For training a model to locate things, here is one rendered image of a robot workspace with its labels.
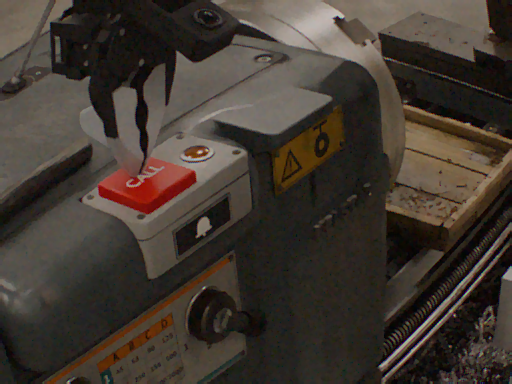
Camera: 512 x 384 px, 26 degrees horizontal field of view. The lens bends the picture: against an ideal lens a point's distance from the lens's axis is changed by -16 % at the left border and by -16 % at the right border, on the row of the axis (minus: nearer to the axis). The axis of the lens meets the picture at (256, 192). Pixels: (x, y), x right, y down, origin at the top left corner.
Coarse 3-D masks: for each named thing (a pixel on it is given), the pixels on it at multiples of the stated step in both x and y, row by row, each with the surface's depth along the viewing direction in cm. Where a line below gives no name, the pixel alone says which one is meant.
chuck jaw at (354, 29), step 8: (336, 24) 142; (344, 24) 143; (352, 24) 146; (360, 24) 147; (344, 32) 142; (352, 32) 143; (360, 32) 146; (368, 32) 147; (352, 40) 142; (360, 40) 142
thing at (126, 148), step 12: (120, 96) 93; (132, 96) 95; (120, 108) 94; (132, 108) 95; (84, 120) 98; (96, 120) 97; (120, 120) 94; (132, 120) 95; (96, 132) 97; (120, 132) 95; (132, 132) 96; (108, 144) 96; (120, 144) 95; (132, 144) 96; (120, 156) 96; (132, 156) 97; (144, 156) 98; (132, 168) 98
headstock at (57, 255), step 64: (0, 64) 132; (192, 64) 121; (256, 64) 120; (320, 64) 119; (0, 128) 114; (64, 128) 112; (192, 128) 108; (320, 128) 116; (0, 192) 102; (64, 192) 100; (256, 192) 106; (320, 192) 118; (384, 192) 128; (0, 256) 92; (64, 256) 92; (128, 256) 95; (192, 256) 101; (256, 256) 115; (320, 256) 121; (384, 256) 132; (0, 320) 87; (64, 320) 89; (128, 320) 102; (192, 320) 108; (256, 320) 113; (320, 320) 124; (384, 320) 137
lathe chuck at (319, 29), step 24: (240, 0) 144; (264, 0) 143; (288, 0) 143; (312, 0) 144; (288, 24) 138; (312, 24) 139; (336, 48) 138; (360, 48) 141; (384, 72) 142; (384, 96) 141; (384, 120) 141; (384, 144) 142
